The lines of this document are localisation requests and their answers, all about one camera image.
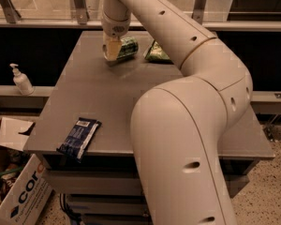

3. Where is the metal railing post middle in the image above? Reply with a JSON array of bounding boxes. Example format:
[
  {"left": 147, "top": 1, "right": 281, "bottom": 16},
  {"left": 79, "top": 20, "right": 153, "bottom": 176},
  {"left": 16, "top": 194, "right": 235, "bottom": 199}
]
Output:
[{"left": 74, "top": 0, "right": 89, "bottom": 24}]

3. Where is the white pump bottle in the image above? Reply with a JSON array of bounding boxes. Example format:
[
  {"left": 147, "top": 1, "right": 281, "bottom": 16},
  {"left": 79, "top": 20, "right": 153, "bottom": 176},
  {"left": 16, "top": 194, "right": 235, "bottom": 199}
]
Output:
[{"left": 10, "top": 64, "right": 34, "bottom": 96}]

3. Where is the blue snack packet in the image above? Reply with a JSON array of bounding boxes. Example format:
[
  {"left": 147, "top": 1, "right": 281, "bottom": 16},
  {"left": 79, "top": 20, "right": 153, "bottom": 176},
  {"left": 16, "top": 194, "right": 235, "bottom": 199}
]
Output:
[{"left": 57, "top": 117, "right": 101, "bottom": 162}]

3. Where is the grey drawer cabinet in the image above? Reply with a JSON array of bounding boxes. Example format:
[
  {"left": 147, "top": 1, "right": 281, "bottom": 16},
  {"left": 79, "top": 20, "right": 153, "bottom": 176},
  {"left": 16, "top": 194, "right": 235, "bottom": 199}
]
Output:
[{"left": 26, "top": 32, "right": 273, "bottom": 225}]

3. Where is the metal railing post left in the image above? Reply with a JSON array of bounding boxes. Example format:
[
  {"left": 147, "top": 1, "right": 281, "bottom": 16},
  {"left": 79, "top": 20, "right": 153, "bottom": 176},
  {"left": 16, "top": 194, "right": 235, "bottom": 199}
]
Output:
[{"left": 0, "top": 0, "right": 21, "bottom": 23}]

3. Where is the metal railing post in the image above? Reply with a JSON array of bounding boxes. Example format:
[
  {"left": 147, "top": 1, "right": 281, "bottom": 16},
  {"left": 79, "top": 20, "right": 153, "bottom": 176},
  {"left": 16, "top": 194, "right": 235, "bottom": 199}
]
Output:
[
  {"left": 74, "top": 0, "right": 89, "bottom": 24},
  {"left": 192, "top": 0, "right": 207, "bottom": 23},
  {"left": 0, "top": 0, "right": 21, "bottom": 23}
]

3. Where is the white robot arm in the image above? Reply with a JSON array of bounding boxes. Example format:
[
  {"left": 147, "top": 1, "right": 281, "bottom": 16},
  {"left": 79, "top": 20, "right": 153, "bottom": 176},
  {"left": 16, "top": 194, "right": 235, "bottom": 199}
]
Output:
[{"left": 102, "top": 0, "right": 253, "bottom": 225}]

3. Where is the green soda can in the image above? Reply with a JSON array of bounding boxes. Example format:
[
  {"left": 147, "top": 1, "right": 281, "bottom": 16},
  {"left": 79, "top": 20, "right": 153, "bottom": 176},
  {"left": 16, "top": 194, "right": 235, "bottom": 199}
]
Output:
[{"left": 117, "top": 37, "right": 139, "bottom": 59}]

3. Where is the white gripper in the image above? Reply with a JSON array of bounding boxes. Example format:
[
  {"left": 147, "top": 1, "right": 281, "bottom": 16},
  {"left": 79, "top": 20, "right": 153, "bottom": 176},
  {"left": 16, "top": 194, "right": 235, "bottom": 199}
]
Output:
[{"left": 101, "top": 11, "right": 131, "bottom": 61}]

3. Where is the green chip bag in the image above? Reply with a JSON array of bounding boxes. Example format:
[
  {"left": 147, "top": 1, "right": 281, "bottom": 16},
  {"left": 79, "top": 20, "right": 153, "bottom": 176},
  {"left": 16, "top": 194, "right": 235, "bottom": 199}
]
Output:
[{"left": 144, "top": 40, "right": 172, "bottom": 64}]

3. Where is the metal railing post right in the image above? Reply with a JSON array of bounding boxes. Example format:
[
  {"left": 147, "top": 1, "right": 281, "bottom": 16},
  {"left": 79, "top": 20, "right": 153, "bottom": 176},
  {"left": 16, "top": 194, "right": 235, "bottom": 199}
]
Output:
[{"left": 192, "top": 0, "right": 207, "bottom": 23}]

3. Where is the white cardboard box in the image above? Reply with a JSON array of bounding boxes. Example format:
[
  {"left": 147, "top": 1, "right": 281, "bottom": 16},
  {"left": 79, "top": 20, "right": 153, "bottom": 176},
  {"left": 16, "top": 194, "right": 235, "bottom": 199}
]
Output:
[{"left": 0, "top": 117, "right": 52, "bottom": 225}]

